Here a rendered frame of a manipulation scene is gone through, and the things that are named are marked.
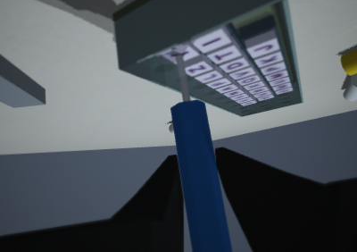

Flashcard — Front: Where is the blue stylus with grey tip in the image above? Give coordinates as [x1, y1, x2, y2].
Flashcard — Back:
[170, 76, 233, 252]

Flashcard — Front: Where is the keyboard with white letter keys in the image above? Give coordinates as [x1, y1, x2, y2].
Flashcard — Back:
[112, 0, 303, 117]

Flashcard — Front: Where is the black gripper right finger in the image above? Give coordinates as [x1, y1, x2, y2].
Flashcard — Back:
[215, 147, 357, 252]

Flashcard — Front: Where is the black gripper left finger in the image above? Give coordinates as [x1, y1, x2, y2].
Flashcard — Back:
[0, 155, 184, 252]

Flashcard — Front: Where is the yellow cylinder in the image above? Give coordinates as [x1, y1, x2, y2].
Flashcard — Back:
[340, 50, 357, 75]

